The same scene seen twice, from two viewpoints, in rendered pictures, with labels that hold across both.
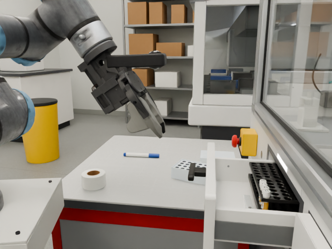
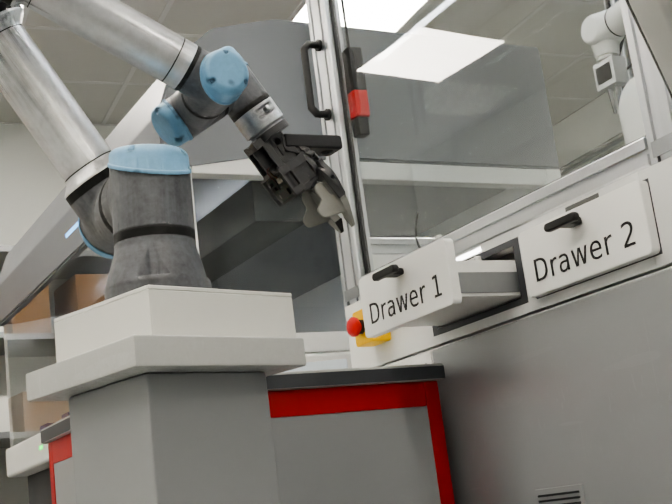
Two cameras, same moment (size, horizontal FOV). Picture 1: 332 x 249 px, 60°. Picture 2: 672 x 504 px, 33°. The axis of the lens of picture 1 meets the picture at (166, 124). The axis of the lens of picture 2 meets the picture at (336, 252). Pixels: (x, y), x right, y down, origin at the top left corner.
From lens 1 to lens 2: 1.62 m
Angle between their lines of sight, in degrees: 47
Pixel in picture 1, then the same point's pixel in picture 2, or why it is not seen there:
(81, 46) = (265, 118)
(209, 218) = (451, 261)
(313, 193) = (527, 210)
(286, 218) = (506, 263)
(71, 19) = (254, 90)
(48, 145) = not seen: outside the picture
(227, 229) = (464, 280)
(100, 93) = (288, 170)
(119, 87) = (306, 164)
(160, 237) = (327, 430)
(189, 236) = (366, 420)
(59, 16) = not seen: hidden behind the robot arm
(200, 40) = not seen: hidden behind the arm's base
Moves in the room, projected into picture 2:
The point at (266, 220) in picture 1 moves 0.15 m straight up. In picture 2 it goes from (492, 267) to (478, 181)
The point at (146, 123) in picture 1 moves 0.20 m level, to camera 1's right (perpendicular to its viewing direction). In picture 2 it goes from (343, 203) to (432, 210)
